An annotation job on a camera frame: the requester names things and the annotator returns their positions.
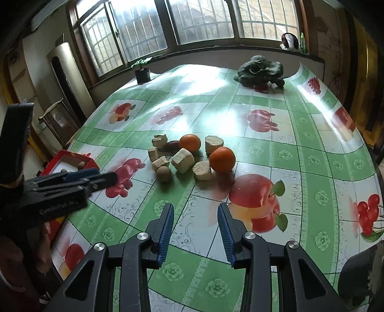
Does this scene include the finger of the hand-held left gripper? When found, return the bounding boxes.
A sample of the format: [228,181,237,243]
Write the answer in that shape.
[72,172,118,192]
[25,168,101,188]

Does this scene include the wooden chair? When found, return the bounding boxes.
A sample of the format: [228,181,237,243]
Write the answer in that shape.
[38,97,81,147]

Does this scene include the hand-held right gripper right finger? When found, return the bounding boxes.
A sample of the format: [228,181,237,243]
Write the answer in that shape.
[217,203,345,312]

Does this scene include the fruit print tablecloth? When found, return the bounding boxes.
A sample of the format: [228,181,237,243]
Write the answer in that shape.
[49,62,384,312]

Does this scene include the red-rimmed white tray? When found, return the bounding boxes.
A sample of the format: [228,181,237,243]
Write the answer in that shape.
[39,150,99,245]

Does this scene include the green leafy vegetable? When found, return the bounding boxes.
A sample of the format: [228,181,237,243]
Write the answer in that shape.
[233,55,285,89]

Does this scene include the barred window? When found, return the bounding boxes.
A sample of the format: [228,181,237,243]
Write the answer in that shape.
[67,0,315,87]

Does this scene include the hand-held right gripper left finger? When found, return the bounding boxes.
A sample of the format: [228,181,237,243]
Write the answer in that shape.
[45,203,175,312]

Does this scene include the headphones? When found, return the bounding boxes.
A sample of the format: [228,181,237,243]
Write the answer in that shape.
[280,32,301,52]

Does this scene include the standing air conditioner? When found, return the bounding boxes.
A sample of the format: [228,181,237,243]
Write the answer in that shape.
[46,42,96,128]

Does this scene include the person's left hand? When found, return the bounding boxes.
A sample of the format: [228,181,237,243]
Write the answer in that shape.
[34,222,54,275]

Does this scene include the black pot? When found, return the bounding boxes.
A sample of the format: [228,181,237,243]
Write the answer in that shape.
[135,67,151,84]

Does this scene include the orange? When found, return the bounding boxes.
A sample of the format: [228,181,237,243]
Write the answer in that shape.
[209,147,236,173]
[179,134,201,153]

